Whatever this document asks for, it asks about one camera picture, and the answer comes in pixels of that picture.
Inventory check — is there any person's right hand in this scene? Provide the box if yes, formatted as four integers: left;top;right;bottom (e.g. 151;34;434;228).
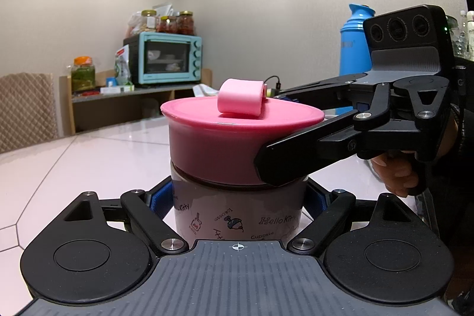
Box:
370;151;419;196

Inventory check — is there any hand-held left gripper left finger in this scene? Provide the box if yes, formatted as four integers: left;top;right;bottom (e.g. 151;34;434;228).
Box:
64;178;189;254

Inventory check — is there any clear plastic bag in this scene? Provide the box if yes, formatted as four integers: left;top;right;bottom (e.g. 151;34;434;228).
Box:
127;12;143;38

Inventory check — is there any blue thermos flask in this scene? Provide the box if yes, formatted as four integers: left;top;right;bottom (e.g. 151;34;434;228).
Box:
340;4;375;77

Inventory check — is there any white plastic bottle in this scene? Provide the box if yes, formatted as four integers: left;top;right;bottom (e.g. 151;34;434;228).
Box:
465;10;474;62

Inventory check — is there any flat white box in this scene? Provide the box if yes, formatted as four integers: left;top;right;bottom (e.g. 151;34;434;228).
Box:
100;86;135;95

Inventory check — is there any clear plastic bottle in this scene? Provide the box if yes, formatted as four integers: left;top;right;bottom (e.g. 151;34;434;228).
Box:
457;10;468;57

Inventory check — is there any chair with quilted cover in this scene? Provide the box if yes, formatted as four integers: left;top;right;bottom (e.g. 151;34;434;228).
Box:
0;72;60;154

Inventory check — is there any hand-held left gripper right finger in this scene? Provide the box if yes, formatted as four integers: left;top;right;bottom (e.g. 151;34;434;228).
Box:
286;178;412;254

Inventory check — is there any wooden shelf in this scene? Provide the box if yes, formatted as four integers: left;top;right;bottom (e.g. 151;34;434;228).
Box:
59;69;213;136

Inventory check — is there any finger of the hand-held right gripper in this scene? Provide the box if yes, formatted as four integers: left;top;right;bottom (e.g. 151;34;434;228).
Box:
272;73;374;117
254;82;449;188

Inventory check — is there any pink bottle cap with strap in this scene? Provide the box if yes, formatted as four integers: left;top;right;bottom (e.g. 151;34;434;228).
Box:
160;78;326;188

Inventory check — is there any white paper bag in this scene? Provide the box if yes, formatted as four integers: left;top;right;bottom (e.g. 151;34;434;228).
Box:
153;1;175;17

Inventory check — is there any tall jar with red contents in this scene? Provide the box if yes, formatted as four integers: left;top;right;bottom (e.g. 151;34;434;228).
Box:
177;11;195;36

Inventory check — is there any orange-lidded green pickle jar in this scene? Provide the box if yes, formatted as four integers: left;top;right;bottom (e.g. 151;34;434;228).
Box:
71;57;97;92

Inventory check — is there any teal toaster oven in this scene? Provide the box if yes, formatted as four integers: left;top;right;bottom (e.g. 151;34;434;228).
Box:
123;33;203;86

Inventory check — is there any glass jar with pale contents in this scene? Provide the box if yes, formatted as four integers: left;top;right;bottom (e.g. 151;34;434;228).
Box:
141;10;158;34

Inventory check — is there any white and green snack bag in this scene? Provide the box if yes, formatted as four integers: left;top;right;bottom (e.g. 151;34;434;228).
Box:
113;45;134;86

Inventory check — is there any small jar with red contents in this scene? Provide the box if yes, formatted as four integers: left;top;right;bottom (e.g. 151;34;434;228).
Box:
157;16;177;34

